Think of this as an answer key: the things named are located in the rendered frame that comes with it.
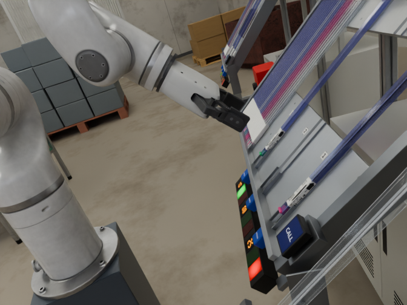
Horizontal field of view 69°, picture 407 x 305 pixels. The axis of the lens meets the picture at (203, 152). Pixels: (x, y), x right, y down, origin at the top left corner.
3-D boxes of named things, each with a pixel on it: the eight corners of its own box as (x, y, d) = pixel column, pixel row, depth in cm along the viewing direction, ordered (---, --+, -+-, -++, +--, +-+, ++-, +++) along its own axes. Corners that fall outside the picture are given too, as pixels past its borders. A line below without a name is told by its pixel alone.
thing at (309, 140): (295, 265, 47) (280, 257, 47) (247, 120, 106) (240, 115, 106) (386, 180, 40) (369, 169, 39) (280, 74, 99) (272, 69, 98)
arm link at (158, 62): (145, 78, 58) (158, 86, 58) (134, 90, 50) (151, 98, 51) (164, 39, 54) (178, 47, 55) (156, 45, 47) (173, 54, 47)
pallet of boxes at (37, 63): (128, 103, 513) (95, 23, 457) (128, 117, 433) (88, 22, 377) (53, 129, 502) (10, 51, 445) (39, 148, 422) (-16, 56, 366)
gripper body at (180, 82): (155, 81, 59) (205, 108, 61) (146, 95, 49) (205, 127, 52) (173, 46, 56) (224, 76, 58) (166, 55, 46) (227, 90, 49)
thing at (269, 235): (303, 276, 48) (268, 259, 47) (251, 126, 107) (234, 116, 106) (308, 272, 48) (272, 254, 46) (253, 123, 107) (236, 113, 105)
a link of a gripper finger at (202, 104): (188, 90, 53) (214, 104, 55) (187, 104, 46) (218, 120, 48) (191, 85, 53) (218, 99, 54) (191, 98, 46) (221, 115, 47)
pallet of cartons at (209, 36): (263, 46, 622) (254, 3, 587) (203, 68, 600) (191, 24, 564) (243, 45, 709) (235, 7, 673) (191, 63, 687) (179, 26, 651)
